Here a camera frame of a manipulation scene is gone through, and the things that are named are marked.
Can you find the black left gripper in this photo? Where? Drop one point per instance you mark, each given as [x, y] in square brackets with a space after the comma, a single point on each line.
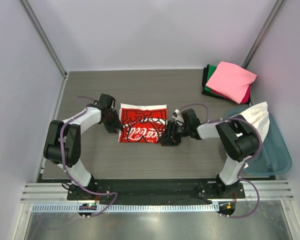
[111, 122]

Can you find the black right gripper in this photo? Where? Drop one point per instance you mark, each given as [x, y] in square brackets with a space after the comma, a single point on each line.
[170, 135]

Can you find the white t shirt red print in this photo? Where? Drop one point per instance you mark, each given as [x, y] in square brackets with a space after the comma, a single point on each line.
[142, 124]

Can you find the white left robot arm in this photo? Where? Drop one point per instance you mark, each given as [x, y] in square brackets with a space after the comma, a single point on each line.
[63, 140]

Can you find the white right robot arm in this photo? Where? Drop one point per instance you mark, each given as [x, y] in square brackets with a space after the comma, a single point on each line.
[241, 140]

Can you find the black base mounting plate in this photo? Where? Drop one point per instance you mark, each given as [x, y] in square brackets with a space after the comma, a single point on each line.
[166, 192]

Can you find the black folded t shirt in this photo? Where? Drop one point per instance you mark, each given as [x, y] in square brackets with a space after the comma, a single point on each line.
[203, 83]

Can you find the green folded t shirt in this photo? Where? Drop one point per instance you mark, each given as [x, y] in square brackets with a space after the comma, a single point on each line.
[211, 70]

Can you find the pink folded t shirt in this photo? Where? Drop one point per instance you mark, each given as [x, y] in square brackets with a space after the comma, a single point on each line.
[231, 80]

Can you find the red folded t shirt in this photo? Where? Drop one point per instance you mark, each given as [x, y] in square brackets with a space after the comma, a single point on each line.
[244, 100]

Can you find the white crumpled t shirt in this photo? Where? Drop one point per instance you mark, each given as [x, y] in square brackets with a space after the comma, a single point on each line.
[258, 116]

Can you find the blue plastic basket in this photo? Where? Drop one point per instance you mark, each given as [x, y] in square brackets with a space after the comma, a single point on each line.
[274, 158]

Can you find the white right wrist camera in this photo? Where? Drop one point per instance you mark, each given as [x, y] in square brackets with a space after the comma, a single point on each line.
[177, 117]

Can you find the white slotted cable duct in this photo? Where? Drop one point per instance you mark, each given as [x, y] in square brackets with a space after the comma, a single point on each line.
[91, 208]

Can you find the aluminium front rail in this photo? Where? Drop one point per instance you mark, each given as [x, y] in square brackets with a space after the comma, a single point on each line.
[269, 190]

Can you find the left aluminium frame post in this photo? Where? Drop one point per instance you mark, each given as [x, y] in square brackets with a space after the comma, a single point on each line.
[44, 38]

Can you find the aluminium frame post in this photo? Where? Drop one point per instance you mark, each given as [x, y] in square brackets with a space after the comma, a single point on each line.
[269, 21]
[44, 38]

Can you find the right aluminium frame post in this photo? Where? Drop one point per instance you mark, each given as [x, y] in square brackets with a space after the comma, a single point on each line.
[269, 21]

